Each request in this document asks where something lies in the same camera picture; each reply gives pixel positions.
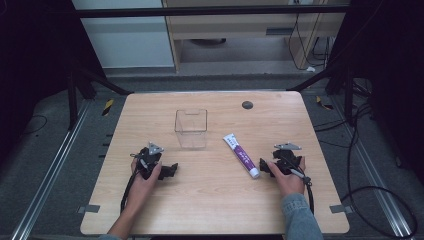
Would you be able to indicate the aluminium floor rail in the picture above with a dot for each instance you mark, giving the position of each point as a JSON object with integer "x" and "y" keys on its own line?
{"x": 373, "y": 173}
{"x": 50, "y": 173}

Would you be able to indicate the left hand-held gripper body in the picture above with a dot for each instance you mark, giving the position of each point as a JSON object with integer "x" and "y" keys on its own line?
{"x": 148, "y": 160}

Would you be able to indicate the white and purple toothpaste tube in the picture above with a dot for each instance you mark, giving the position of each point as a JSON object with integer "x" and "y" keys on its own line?
{"x": 242, "y": 155}

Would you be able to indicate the black horizontal frame bar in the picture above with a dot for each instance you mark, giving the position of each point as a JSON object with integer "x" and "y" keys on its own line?
{"x": 206, "y": 11}

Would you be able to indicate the yellow and black striped tape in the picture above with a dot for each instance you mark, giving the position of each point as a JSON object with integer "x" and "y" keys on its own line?
{"x": 324, "y": 104}
{"x": 107, "y": 107}

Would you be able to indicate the person's left hand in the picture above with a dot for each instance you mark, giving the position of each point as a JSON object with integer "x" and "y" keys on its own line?
{"x": 144, "y": 184}

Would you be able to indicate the clear plastic box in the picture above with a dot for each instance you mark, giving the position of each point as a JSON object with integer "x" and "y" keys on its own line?
{"x": 190, "y": 128}

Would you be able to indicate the person's right hand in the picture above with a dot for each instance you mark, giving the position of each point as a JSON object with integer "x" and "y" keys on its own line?
{"x": 289, "y": 182}

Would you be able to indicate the grey table bracket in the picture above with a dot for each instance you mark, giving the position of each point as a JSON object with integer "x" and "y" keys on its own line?
{"x": 88, "y": 209}
{"x": 340, "y": 209}

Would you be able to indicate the light wooden desk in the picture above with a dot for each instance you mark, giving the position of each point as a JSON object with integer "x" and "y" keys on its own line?
{"x": 233, "y": 26}

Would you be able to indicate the grey round table grommet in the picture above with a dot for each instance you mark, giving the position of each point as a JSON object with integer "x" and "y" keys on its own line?
{"x": 247, "y": 105}

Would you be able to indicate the white cabinet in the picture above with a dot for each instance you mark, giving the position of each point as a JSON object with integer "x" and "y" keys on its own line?
{"x": 126, "y": 40}

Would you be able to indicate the black metal stand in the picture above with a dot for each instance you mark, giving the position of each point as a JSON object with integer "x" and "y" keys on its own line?
{"x": 336, "y": 80}
{"x": 83, "y": 90}

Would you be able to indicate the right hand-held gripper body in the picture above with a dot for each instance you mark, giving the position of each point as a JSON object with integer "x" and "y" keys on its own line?
{"x": 288, "y": 160}

